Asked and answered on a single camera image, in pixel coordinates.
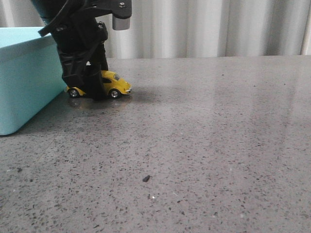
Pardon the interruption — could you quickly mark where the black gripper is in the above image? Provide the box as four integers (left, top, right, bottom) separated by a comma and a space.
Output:
50, 0, 132, 100

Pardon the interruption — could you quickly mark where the yellow toy beetle car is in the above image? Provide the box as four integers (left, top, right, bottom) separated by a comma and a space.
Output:
65, 70, 132, 99

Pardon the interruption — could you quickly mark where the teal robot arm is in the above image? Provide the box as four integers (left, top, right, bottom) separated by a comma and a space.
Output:
32, 0, 132, 100

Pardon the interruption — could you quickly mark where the light blue storage box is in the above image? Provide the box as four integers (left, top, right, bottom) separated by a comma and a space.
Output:
0, 27, 66, 135

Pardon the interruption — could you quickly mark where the white pleated curtain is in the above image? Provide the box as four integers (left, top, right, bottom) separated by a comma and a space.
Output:
0, 0, 311, 59

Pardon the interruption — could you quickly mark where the small black debris chip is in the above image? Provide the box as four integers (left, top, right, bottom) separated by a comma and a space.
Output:
142, 175, 151, 182

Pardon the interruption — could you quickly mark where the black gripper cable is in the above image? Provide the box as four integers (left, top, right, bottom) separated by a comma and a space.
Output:
37, 0, 81, 37

